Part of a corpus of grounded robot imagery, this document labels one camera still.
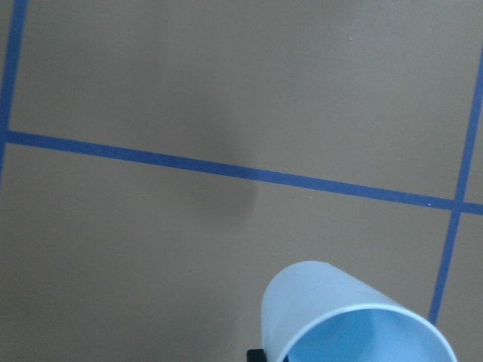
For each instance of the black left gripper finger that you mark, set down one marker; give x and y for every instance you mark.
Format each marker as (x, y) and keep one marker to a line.
(256, 355)

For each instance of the light blue cup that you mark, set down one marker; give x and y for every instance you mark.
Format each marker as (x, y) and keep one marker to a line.
(313, 311)

